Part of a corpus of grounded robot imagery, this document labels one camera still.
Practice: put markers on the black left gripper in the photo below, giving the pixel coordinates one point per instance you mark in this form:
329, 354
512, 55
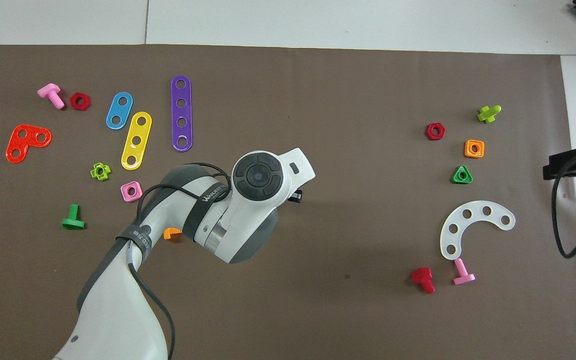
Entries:
295, 196

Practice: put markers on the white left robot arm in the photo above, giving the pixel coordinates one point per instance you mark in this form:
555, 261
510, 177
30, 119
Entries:
118, 300

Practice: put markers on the lime green cross-head screw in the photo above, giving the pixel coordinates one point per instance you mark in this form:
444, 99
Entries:
488, 115

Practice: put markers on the orange square nut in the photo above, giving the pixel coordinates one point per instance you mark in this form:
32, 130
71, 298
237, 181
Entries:
467, 154

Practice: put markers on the green triangle nut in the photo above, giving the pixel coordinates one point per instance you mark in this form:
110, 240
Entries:
455, 180

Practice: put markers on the orange plastic screw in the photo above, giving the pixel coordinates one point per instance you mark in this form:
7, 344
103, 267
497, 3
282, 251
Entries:
170, 233

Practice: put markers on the red hexagon nut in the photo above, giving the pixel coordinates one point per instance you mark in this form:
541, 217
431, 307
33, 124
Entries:
87, 105
428, 136

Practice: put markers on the red plastic screw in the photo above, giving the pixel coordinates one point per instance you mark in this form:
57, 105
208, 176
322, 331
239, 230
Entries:
422, 276

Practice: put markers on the pink plastic screw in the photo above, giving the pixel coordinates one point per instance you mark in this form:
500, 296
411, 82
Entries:
48, 91
463, 275

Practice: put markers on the pink square nut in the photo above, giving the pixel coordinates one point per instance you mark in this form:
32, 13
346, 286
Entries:
124, 197

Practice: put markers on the lime green flower nut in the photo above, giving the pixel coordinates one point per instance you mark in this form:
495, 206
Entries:
93, 173

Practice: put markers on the green plastic screw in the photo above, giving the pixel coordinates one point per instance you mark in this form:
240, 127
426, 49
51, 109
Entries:
73, 222

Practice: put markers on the white curved five-hole plate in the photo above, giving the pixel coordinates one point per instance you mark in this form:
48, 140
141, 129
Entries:
476, 211

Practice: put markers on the brown table mat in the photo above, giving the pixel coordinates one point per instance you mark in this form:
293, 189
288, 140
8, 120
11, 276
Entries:
368, 100

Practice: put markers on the purple four-hole strip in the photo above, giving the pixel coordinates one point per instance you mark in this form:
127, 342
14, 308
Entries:
181, 113

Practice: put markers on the yellow three-hole strip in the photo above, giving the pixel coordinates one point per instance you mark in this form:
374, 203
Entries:
139, 131

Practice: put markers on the blue two-hole strip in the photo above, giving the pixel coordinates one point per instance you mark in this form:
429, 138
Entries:
119, 111

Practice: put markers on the orange-red three-hole corner plate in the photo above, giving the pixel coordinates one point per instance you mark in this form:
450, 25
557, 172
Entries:
29, 141

